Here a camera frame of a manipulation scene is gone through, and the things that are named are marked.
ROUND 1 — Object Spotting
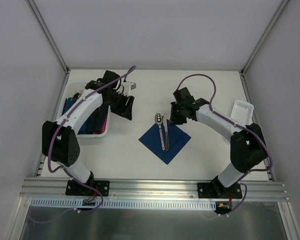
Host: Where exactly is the blue paper napkin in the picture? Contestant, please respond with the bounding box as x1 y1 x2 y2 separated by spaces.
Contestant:
139 123 191 165

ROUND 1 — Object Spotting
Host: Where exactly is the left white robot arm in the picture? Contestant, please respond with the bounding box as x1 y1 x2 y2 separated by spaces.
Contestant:
42 66 136 195

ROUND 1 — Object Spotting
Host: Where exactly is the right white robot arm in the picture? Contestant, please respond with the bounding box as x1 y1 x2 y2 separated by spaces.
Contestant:
170 87 269 199

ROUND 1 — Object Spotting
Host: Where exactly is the pink rolled napkin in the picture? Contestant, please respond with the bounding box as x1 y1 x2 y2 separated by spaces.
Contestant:
94 115 108 135

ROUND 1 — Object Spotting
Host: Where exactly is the dark blue rolled napkin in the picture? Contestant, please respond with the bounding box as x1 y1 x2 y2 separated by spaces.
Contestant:
62 97 87 135

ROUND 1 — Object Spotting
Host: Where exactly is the large white plastic basket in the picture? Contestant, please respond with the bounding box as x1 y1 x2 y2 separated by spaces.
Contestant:
56 82 110 139

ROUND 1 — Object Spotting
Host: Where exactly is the small white plastic tray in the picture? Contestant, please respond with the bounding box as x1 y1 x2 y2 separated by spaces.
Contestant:
231 100 254 125

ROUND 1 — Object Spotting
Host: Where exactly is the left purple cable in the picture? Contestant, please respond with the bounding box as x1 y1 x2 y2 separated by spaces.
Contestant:
47 65 137 174

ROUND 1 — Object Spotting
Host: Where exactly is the purple cable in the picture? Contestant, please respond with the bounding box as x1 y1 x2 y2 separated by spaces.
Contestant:
177 72 274 213
47 65 137 174

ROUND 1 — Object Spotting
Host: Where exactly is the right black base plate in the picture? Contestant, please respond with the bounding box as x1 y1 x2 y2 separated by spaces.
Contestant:
197 182 243 199

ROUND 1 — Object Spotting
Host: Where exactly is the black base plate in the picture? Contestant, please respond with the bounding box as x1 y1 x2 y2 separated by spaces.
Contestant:
197 182 243 199
65 180 110 197

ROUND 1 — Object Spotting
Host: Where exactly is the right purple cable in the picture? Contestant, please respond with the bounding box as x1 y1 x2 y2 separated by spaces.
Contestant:
177 72 274 213

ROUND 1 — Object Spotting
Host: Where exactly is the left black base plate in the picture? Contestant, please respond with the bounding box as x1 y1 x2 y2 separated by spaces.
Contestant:
65 180 110 197

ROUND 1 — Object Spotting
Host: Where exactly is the white slotted cable duct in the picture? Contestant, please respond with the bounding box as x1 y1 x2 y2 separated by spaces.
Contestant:
30 197 216 211

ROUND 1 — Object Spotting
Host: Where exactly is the aluminium rail frame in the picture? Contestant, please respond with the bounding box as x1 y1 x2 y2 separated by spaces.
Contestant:
19 177 290 202

